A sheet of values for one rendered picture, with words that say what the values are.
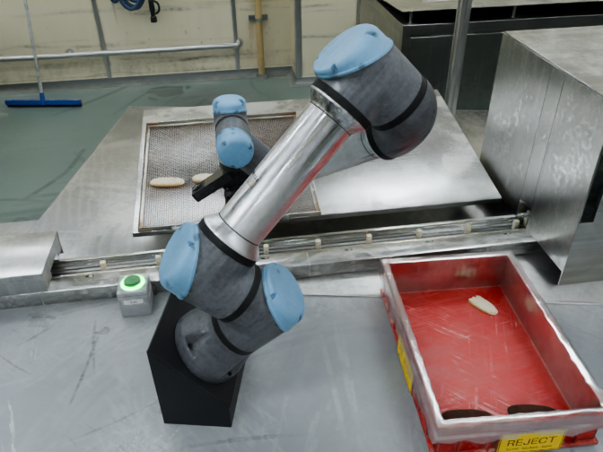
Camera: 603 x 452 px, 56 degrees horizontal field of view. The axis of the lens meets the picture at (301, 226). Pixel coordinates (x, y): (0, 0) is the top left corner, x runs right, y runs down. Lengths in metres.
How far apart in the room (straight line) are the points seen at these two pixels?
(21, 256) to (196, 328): 0.62
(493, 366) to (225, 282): 0.64
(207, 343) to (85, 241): 0.76
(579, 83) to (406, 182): 0.56
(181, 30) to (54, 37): 1.03
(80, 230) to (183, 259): 0.90
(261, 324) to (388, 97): 0.43
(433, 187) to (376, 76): 0.87
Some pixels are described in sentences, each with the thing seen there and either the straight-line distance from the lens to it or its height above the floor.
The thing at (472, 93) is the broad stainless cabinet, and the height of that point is 0.55.
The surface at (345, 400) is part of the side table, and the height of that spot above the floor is 0.82.
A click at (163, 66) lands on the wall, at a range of 5.19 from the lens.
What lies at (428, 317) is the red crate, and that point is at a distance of 1.38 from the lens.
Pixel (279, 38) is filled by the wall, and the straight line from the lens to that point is 5.13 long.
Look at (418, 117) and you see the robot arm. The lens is 0.94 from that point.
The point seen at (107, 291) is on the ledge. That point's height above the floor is 0.84.
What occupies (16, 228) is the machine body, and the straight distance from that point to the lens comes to 1.87.
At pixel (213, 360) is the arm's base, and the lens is 1.06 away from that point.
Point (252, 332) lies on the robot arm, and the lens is 1.00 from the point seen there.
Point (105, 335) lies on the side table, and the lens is 1.40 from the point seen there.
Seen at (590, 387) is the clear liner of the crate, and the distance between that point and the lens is 1.20.
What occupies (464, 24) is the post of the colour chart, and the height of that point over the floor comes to 1.19.
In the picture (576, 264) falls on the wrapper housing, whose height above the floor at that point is 0.89.
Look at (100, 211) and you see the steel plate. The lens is 1.84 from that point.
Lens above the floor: 1.76
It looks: 35 degrees down
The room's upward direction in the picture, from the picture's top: 1 degrees counter-clockwise
